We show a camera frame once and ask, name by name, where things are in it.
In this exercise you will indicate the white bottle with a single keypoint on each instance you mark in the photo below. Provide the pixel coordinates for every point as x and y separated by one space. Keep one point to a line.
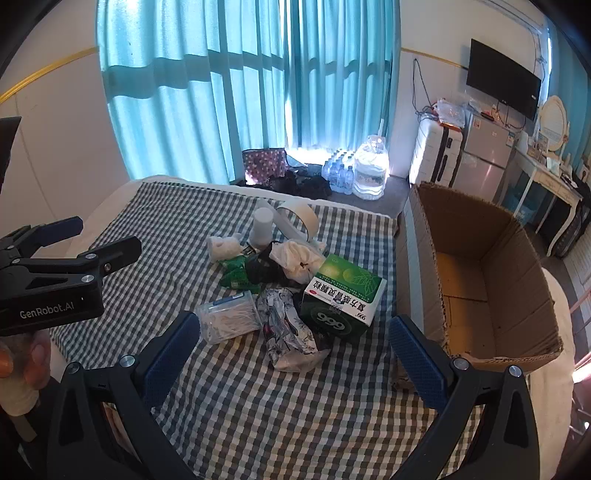
263 224

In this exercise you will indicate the clear cotton swab box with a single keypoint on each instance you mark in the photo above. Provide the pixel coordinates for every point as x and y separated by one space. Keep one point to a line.
226 316

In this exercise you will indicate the cardboard box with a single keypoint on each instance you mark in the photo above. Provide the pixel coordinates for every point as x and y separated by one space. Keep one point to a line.
503 258

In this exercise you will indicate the pack of small water bottles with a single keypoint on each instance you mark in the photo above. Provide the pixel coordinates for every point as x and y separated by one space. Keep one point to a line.
339 177

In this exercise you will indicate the green snack packet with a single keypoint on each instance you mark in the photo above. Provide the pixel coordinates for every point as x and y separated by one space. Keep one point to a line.
233 274

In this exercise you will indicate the black checkered bag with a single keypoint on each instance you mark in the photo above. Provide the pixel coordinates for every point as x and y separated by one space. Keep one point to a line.
579 221

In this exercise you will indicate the green medicine box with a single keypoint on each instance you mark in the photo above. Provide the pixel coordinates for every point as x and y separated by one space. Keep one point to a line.
341 286

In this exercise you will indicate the small blue packet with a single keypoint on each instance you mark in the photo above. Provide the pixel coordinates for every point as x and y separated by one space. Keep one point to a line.
318 245

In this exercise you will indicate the large water jug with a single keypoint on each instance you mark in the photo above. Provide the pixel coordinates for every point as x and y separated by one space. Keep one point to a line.
369 170

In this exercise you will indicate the white dressing table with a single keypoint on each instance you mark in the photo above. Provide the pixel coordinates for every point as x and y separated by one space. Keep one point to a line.
549 177

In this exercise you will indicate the white tissue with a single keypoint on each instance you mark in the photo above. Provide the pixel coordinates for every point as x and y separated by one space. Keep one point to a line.
224 247

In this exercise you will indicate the checkered cloth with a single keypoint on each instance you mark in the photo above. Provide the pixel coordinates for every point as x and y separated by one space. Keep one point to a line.
258 415

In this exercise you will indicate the person's left hand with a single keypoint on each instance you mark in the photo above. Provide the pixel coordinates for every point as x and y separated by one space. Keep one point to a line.
32 360

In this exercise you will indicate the grey tube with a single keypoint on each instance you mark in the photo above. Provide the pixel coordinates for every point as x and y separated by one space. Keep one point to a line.
288 228

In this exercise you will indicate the teal curtain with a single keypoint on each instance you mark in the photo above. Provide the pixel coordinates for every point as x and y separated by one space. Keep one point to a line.
565 69
184 92

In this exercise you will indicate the oval white mirror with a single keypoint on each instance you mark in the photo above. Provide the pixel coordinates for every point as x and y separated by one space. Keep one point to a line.
552 120

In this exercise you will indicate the beige tape roll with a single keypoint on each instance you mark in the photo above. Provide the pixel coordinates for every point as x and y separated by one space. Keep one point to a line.
302 214

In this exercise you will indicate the silver fridge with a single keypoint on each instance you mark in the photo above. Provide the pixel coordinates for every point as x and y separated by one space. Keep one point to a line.
485 152

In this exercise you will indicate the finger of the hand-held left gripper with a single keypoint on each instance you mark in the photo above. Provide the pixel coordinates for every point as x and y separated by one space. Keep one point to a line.
115 254
55 230

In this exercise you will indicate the black fabric bundle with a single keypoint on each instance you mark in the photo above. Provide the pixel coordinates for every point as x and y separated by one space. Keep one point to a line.
263 267

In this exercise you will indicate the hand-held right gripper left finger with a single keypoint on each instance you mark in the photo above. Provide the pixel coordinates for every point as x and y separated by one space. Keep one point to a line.
171 360

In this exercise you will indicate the polka-dot bag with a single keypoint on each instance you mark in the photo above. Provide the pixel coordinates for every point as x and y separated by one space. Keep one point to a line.
263 164

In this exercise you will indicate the black television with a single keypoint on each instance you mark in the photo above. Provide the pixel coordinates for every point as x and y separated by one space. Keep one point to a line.
503 83

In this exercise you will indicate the plastic bags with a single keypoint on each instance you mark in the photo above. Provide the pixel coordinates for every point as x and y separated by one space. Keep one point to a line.
448 110

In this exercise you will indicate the white cloth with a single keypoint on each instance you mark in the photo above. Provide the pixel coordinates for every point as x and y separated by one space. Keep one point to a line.
295 258

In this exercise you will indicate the black clothes pile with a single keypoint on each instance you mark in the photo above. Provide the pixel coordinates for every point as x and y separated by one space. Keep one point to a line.
300 182

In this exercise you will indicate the floral packet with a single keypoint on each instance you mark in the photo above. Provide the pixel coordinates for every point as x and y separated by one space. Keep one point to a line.
286 332

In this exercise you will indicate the white suitcase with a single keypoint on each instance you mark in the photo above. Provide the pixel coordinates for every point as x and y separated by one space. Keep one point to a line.
431 152

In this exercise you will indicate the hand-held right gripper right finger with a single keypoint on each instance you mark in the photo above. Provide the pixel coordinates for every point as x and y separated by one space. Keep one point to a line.
415 364

